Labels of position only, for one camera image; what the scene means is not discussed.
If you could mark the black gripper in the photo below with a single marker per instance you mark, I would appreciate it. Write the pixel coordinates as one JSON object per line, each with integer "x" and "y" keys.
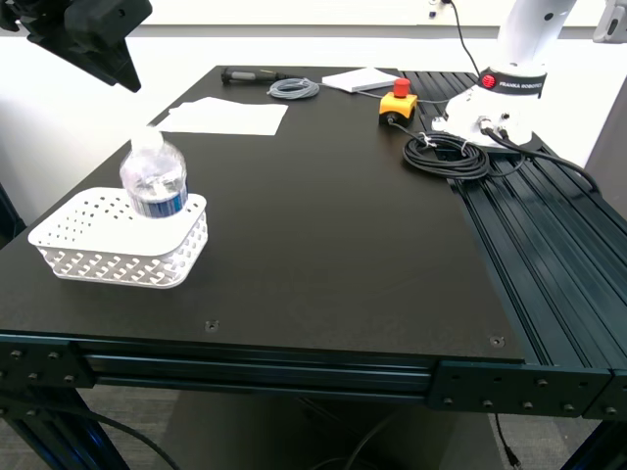
{"x": 34, "y": 12}

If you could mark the clear plastic water bottle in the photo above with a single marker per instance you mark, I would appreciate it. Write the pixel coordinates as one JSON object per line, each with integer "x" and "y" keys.
{"x": 154, "y": 171}

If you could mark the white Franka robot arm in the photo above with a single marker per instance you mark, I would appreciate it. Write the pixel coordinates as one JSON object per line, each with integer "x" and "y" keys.
{"x": 519, "y": 44}

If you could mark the white perforated plastic basket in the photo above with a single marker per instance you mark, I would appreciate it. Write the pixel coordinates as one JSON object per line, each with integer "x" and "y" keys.
{"x": 122, "y": 235}

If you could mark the white paper sheet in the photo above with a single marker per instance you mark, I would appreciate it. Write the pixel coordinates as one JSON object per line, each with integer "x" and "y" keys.
{"x": 196, "y": 126}
{"x": 235, "y": 110}

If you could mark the black grey handheld enabling device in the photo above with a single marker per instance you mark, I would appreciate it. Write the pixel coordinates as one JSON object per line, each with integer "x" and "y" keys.
{"x": 245, "y": 76}

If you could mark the white booklet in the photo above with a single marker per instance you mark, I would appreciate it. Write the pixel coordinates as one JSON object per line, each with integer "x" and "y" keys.
{"x": 360, "y": 79}

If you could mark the yellow red emergency stop button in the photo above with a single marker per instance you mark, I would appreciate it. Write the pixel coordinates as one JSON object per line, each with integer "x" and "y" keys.
{"x": 398, "y": 104}

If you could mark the white wall outlet plate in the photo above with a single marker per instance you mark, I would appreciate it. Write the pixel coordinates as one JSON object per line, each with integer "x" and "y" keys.
{"x": 432, "y": 7}

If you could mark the black aluminium table frame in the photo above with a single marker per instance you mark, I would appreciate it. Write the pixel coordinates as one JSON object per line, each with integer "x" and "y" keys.
{"x": 539, "y": 254}

